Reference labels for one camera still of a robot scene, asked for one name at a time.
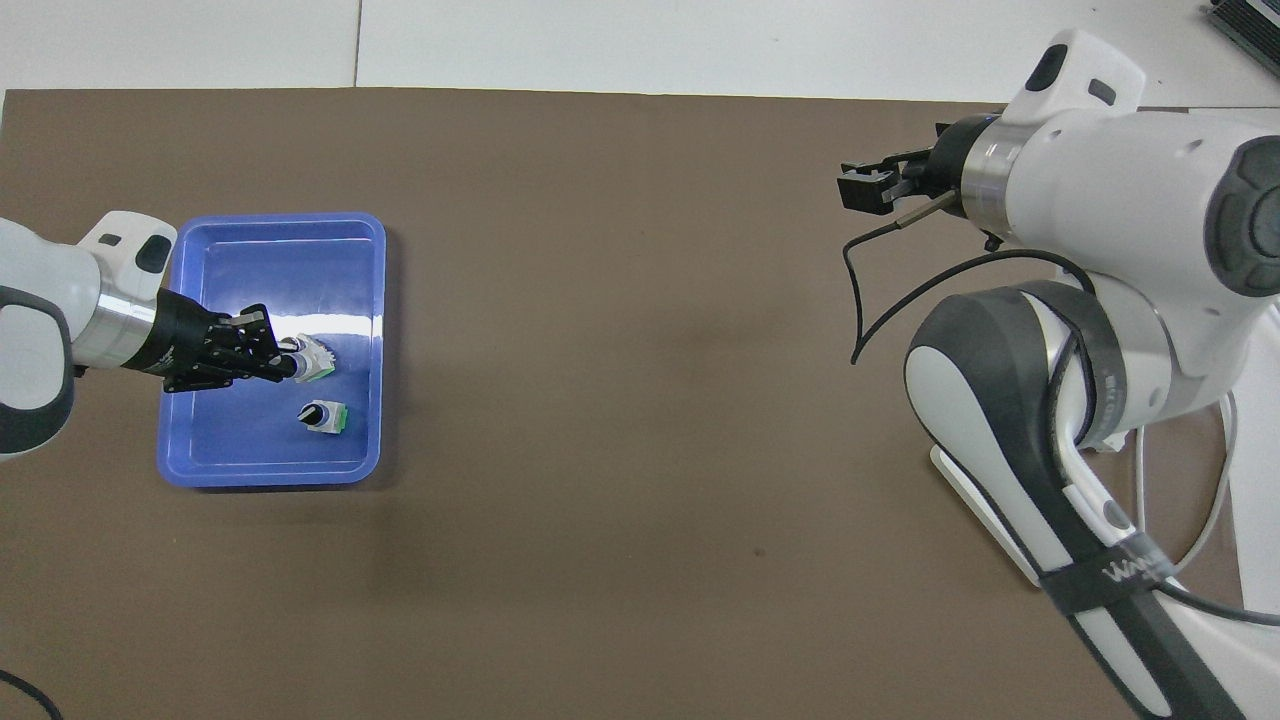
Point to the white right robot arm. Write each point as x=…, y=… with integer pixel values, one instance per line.
x=1100, y=180

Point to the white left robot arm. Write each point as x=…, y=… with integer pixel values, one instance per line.
x=40, y=270

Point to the blue plastic tray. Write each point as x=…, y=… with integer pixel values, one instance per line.
x=270, y=260

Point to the brown paper table mat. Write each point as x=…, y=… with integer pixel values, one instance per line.
x=620, y=400

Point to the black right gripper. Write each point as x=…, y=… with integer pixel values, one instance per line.
x=945, y=160

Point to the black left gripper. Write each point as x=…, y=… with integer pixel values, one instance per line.
x=195, y=345

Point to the green white selector switch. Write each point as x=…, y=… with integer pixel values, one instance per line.
x=318, y=362
x=328, y=418

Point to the dark grey ribbed device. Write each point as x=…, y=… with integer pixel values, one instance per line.
x=1245, y=25

